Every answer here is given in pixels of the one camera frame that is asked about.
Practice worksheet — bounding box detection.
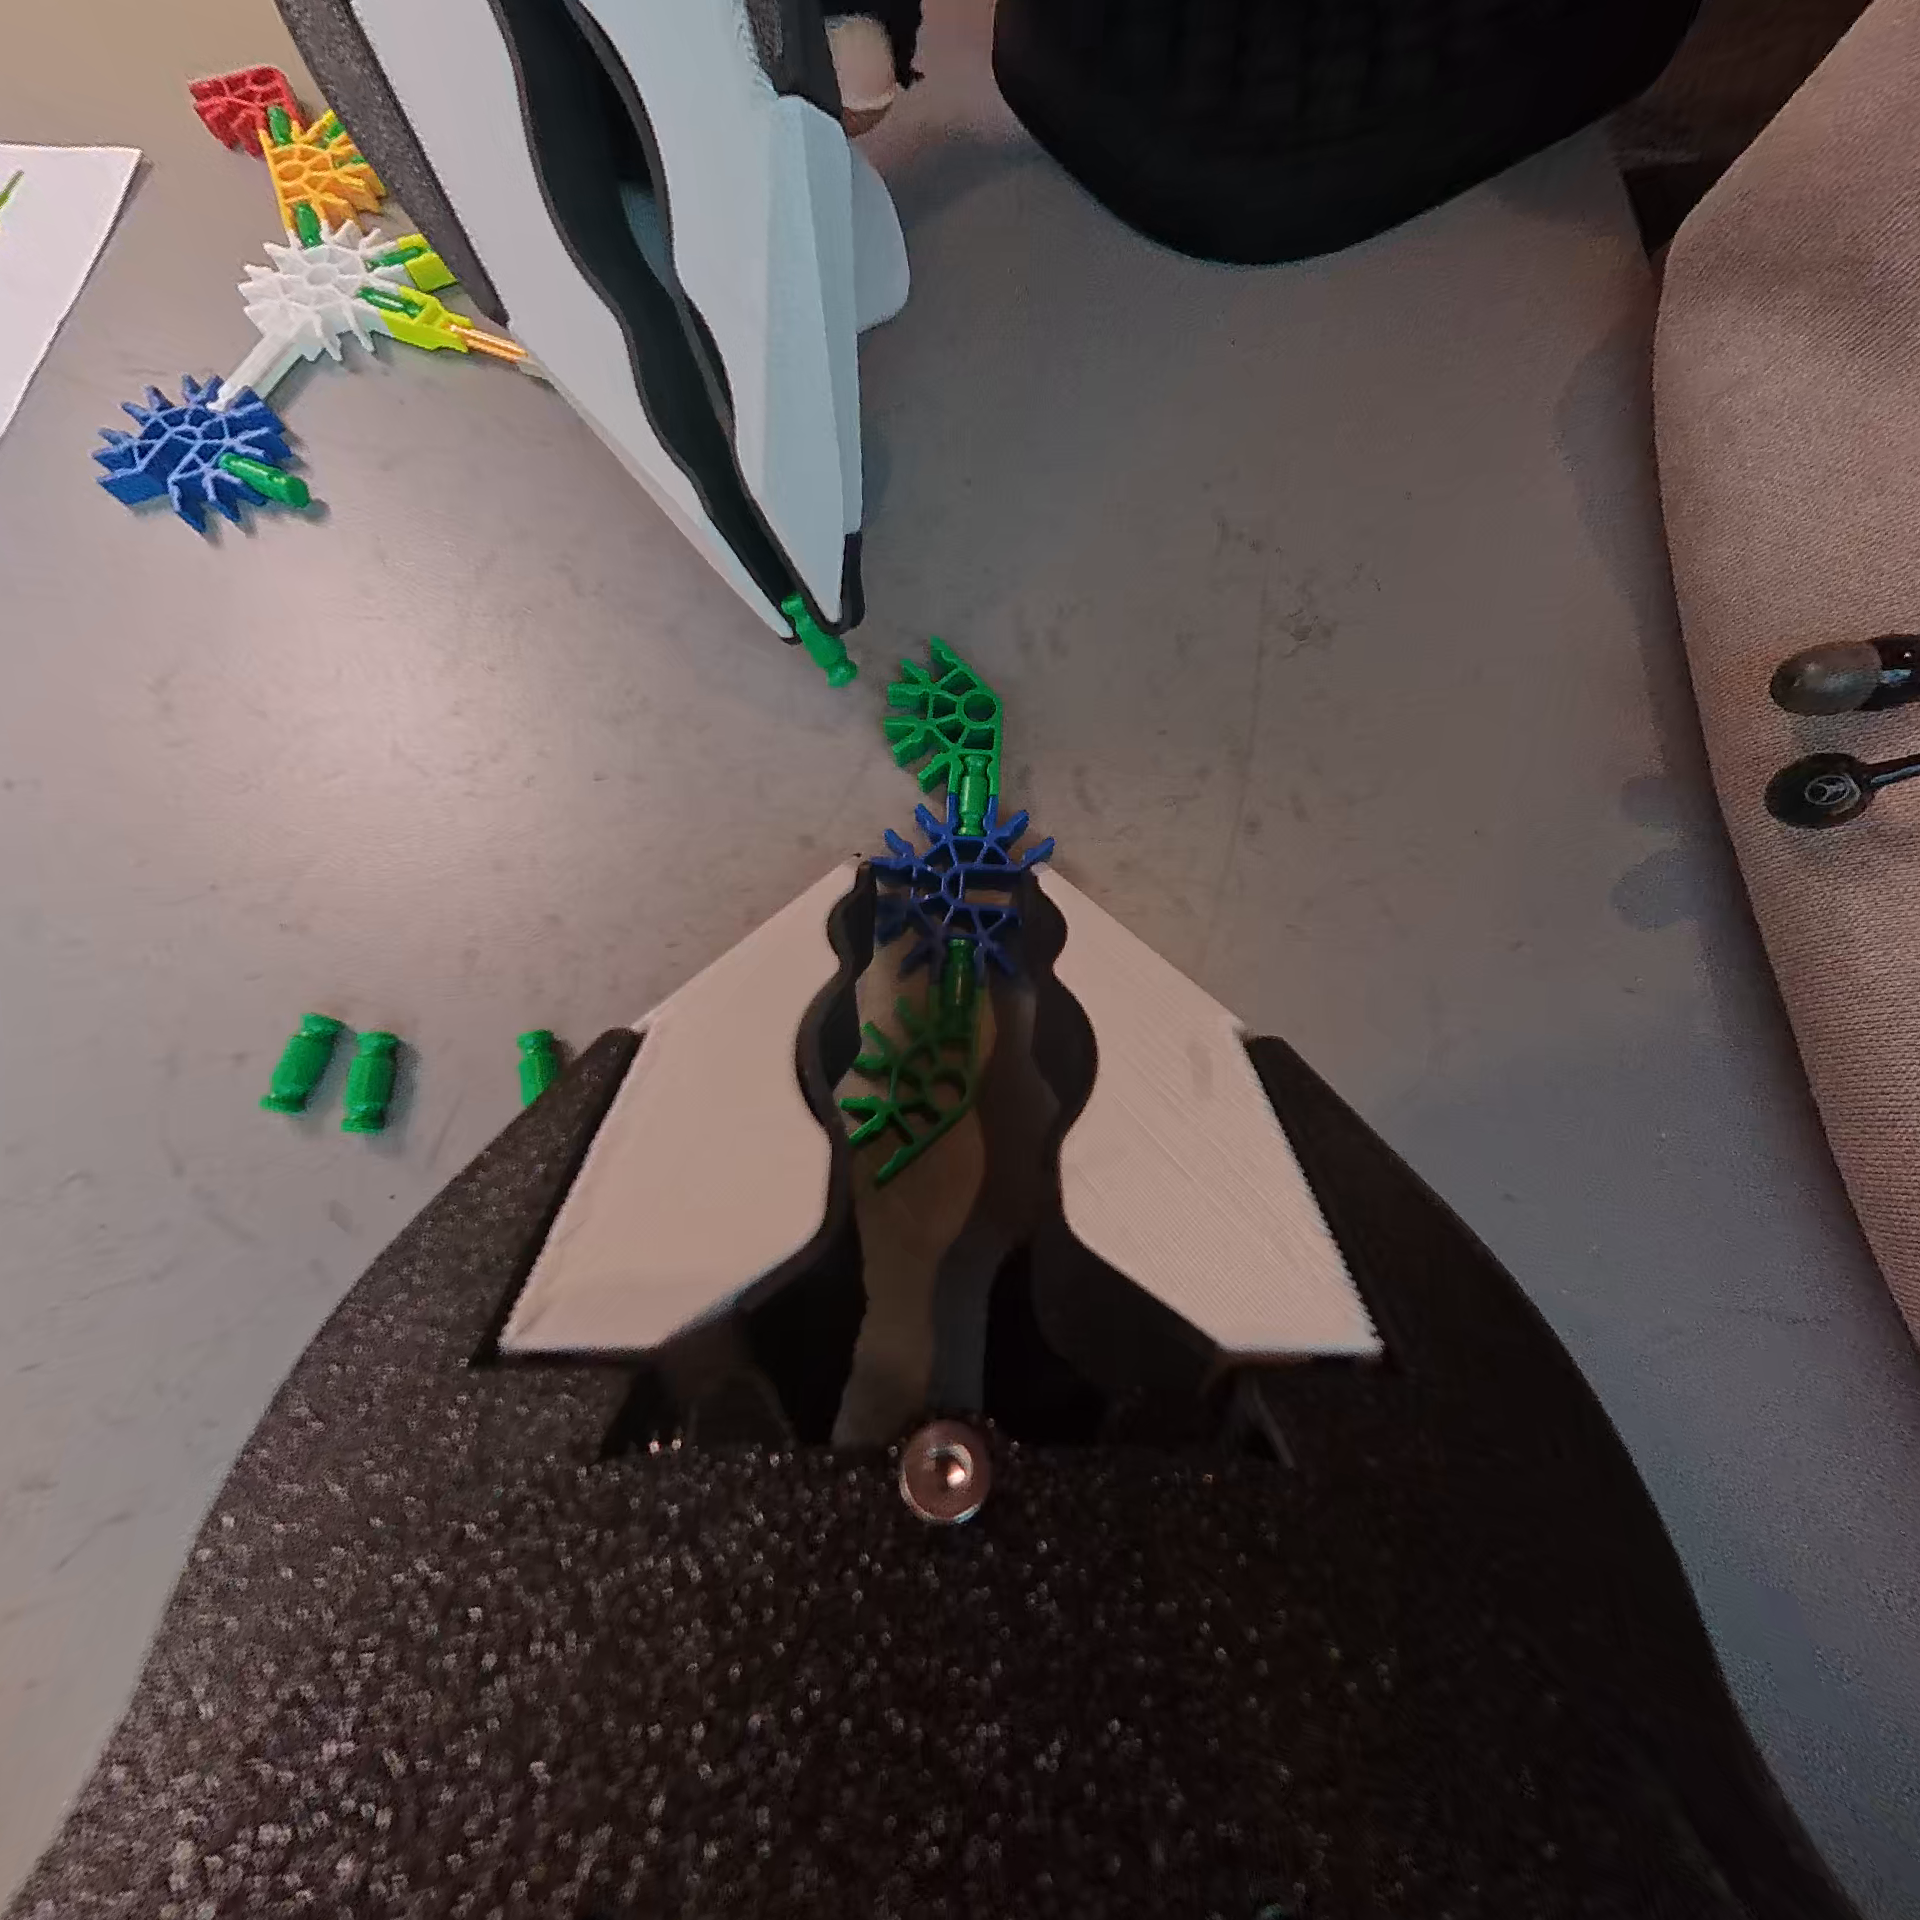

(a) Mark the grey desk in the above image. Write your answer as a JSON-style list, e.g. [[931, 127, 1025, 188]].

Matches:
[[0, 0, 1920, 1920]]

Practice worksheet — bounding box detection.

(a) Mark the blue snowflake connector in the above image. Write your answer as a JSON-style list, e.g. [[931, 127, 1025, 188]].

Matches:
[[92, 375, 303, 535], [871, 802, 1057, 985]]

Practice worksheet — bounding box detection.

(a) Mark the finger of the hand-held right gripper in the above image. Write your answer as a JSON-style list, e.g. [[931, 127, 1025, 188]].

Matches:
[[349, 0, 801, 650], [574, 0, 868, 633]]

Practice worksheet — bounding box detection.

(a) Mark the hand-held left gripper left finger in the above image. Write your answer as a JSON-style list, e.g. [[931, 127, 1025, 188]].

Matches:
[[499, 862, 876, 1443]]

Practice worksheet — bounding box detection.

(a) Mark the person's beige jacket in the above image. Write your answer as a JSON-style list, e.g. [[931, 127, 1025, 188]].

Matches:
[[1650, 0, 1920, 1352]]

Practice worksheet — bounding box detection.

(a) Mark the multicoloured construction toy model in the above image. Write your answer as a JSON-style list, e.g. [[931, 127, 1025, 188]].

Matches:
[[186, 63, 530, 397]]

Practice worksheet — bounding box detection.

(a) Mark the green fan connector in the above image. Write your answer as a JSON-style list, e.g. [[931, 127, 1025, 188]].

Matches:
[[837, 997, 984, 1188], [881, 636, 1011, 799]]

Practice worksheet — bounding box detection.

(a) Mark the white instruction sheet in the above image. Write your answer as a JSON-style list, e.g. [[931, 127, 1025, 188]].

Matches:
[[0, 143, 144, 439]]

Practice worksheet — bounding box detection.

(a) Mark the person's right hand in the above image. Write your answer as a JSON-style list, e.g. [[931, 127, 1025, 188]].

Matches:
[[829, 14, 906, 141]]

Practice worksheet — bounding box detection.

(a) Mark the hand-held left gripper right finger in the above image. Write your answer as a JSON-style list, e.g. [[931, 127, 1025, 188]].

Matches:
[[990, 866, 1387, 1441]]

